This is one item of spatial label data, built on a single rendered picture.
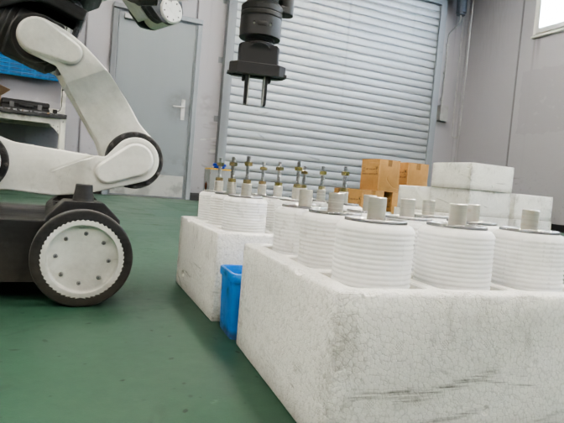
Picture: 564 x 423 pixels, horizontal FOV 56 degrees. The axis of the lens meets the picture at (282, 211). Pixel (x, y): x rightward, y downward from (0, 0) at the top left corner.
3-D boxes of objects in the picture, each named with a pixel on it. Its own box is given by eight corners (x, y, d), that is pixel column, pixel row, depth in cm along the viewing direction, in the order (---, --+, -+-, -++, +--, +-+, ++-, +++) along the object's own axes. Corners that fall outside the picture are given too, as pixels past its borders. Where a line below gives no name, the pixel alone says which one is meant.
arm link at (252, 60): (227, 68, 107) (232, 8, 106) (226, 77, 116) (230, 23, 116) (289, 75, 109) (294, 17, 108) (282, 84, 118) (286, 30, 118)
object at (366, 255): (343, 384, 59) (358, 223, 58) (310, 355, 68) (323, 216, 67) (416, 380, 62) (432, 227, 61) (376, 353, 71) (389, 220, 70)
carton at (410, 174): (425, 195, 518) (429, 164, 516) (405, 193, 509) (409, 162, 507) (408, 193, 546) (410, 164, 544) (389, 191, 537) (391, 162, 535)
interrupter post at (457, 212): (454, 229, 66) (456, 203, 66) (442, 227, 68) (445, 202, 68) (470, 231, 67) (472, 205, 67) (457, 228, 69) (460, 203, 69)
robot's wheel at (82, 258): (25, 308, 103) (31, 207, 102) (26, 302, 108) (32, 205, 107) (129, 306, 111) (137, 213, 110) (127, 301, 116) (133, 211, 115)
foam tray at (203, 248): (211, 321, 105) (217, 232, 104) (175, 282, 141) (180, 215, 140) (378, 319, 119) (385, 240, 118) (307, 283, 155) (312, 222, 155)
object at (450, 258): (432, 379, 63) (448, 229, 62) (390, 352, 72) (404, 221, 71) (498, 377, 66) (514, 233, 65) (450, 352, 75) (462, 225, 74)
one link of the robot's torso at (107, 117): (131, 201, 129) (-5, 34, 115) (122, 196, 145) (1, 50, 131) (180, 164, 133) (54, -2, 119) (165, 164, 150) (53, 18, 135)
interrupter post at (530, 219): (528, 234, 70) (530, 210, 70) (514, 232, 72) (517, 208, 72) (542, 235, 71) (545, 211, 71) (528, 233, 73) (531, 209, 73)
